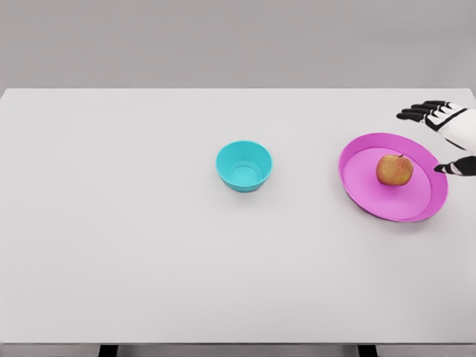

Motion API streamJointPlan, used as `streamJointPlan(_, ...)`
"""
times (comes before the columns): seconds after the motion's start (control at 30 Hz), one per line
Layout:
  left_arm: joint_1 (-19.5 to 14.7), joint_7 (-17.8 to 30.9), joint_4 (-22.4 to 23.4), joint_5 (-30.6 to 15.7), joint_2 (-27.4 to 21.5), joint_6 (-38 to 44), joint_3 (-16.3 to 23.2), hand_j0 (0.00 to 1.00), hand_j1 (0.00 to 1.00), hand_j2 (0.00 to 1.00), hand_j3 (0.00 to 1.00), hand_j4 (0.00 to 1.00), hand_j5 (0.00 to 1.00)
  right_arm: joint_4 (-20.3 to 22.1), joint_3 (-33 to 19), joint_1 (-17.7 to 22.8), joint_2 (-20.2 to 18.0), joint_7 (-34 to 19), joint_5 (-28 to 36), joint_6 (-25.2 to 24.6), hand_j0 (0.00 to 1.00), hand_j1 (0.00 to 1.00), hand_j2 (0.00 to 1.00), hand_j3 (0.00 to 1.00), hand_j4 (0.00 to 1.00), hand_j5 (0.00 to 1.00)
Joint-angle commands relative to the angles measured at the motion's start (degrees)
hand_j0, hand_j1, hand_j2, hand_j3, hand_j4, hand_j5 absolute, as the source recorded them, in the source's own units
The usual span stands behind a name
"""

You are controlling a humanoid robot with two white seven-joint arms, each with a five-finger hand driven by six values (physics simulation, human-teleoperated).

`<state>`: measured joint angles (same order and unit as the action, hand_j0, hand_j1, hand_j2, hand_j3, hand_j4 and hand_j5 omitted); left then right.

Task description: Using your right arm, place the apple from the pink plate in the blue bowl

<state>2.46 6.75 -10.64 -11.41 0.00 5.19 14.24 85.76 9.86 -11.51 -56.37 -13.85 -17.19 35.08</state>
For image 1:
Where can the red-yellow apple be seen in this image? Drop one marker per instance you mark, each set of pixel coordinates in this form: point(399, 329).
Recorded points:
point(394, 170)

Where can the blue bowl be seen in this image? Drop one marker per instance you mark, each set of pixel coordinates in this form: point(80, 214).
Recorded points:
point(244, 167)

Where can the pink plate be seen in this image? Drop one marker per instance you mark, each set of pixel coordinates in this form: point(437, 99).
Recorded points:
point(375, 197)

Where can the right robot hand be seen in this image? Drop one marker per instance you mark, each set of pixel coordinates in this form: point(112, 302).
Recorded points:
point(459, 126)

